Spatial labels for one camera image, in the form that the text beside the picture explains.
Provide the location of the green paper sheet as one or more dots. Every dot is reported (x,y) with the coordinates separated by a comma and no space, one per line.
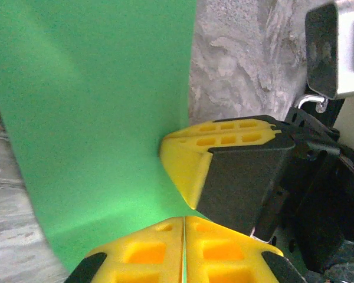
(91,118)

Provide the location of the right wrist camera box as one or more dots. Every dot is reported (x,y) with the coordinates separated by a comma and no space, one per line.
(333,50)

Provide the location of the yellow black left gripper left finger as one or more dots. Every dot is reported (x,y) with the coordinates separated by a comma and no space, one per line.
(141,256)

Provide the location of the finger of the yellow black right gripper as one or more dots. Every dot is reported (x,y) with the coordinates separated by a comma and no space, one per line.
(233,177)
(224,126)

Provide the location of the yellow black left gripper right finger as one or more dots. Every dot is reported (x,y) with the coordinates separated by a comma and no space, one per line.
(224,256)

